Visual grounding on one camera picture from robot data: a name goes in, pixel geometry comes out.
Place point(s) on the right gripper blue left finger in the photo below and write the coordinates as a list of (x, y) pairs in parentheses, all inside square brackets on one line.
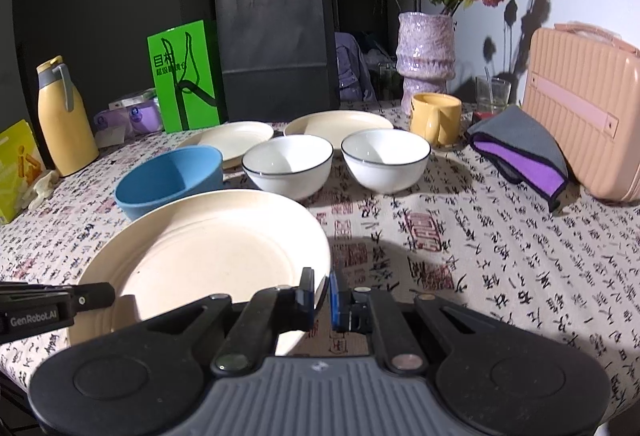
[(304, 301)]

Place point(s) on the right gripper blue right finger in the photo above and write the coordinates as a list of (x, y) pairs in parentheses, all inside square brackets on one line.
[(340, 299)]

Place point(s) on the cream plate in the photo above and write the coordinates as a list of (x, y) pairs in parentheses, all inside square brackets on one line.
[(336, 125), (229, 241), (232, 140)]

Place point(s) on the yellow snack box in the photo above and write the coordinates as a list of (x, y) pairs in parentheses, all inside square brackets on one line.
[(20, 166)]

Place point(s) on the calligraphy print tablecloth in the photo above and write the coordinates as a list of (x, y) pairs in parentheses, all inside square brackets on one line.
[(462, 231)]

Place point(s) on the white bowl left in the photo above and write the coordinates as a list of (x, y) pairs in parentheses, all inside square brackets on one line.
[(294, 166)]

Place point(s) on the white bowl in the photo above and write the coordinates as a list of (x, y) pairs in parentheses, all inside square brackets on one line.
[(294, 166), (386, 161)]

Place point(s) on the white bowl right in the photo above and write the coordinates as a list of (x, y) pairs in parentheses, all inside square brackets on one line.
[(386, 161)]

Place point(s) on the yellow thermos jug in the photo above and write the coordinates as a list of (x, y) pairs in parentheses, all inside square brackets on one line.
[(63, 119)]

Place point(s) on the blue bowl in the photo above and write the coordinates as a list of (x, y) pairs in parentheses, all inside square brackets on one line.
[(169, 177)]

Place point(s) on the purple tissue pack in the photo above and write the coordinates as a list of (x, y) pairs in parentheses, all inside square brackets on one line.
[(118, 125)]

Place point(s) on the yellow mug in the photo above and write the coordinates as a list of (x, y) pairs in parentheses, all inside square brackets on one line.
[(436, 118)]

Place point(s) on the dark blue jacket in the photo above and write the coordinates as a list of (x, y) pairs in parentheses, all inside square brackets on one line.
[(352, 71)]

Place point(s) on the grey purple cloth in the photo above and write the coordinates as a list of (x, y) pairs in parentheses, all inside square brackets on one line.
[(523, 152)]

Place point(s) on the red small box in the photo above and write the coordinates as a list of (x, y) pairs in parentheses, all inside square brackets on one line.
[(478, 116)]

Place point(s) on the white small box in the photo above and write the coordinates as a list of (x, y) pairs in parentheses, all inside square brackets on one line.
[(131, 100)]

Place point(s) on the clear drinking glass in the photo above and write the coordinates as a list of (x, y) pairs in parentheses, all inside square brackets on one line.
[(492, 94)]

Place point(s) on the black paper bag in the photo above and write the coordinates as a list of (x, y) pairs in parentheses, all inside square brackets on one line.
[(277, 58)]

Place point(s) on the green paper bag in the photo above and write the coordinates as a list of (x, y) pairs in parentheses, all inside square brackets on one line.
[(186, 76)]

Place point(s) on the purple textured vase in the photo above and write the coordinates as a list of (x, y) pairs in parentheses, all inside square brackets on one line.
[(425, 53)]

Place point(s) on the pink small suitcase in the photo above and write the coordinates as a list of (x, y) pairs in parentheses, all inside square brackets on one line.
[(583, 87)]

